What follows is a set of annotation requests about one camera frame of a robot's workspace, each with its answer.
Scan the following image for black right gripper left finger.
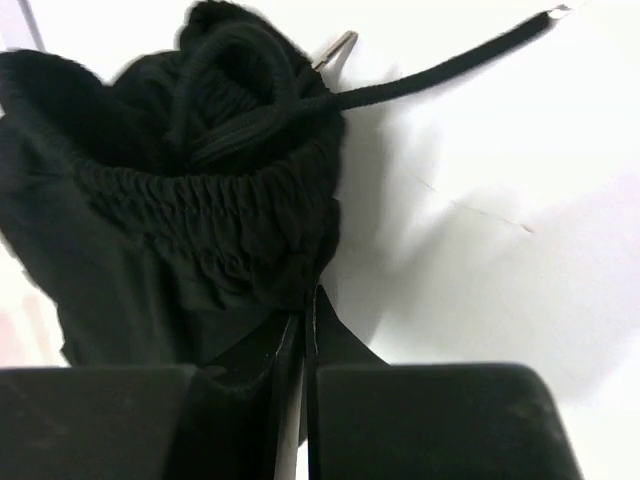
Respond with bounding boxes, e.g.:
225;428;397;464
1;317;303;480

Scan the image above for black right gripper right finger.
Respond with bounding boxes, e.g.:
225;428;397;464
305;287;581;480

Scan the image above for black trousers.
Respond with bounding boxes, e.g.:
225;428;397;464
0;0;571;369

